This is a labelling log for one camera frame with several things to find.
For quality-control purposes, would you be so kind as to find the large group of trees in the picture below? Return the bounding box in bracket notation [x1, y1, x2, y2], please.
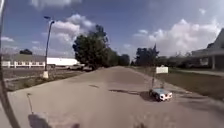
[71, 23, 131, 71]

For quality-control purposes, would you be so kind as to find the vehicle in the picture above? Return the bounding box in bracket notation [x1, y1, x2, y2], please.
[68, 63, 93, 72]

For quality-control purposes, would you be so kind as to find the row of distant trees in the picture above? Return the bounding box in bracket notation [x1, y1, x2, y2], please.
[130, 43, 195, 68]

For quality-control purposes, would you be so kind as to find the grey concrete road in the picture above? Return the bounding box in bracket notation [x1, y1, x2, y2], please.
[0, 65, 224, 128]

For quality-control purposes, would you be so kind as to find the white flat building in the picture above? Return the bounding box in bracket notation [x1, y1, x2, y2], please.
[46, 57, 82, 67]

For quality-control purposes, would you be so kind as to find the small wheeled robot with sign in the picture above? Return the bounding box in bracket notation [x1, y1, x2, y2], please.
[148, 65, 174, 103]

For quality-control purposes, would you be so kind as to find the street lamp pole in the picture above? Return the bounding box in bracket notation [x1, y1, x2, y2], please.
[42, 15, 56, 80]

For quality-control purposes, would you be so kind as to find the dry grass strip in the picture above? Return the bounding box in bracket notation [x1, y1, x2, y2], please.
[4, 69, 86, 92]

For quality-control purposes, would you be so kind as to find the grass verge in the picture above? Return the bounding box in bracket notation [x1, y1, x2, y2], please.
[128, 65, 224, 101]

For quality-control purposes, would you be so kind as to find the small distant tree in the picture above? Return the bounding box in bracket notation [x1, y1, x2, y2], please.
[18, 48, 34, 56]

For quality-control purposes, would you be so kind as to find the long low building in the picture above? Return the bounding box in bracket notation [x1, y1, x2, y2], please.
[0, 53, 47, 69]

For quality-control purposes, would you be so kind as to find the grey parking lot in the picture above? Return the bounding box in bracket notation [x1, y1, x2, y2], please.
[1, 67, 71, 80]

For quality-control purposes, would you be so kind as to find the pale side path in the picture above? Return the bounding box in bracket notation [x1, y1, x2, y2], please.
[174, 67, 224, 78]

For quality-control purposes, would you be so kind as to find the building with porch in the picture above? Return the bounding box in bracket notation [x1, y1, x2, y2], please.
[191, 27, 224, 71]

